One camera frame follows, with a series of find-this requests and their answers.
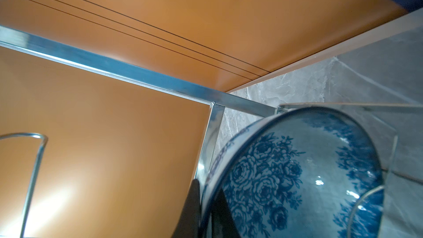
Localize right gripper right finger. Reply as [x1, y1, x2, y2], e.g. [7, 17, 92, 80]
[211, 190, 241, 238]

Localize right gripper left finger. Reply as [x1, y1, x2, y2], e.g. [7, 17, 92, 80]
[171, 179, 200, 238]

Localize blue floral white bowl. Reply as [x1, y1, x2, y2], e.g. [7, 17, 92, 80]
[199, 107, 384, 238]

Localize stainless steel dish rack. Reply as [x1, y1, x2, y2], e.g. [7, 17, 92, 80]
[0, 102, 423, 238]

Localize left aluminium corner post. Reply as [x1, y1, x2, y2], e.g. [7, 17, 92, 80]
[0, 25, 276, 118]

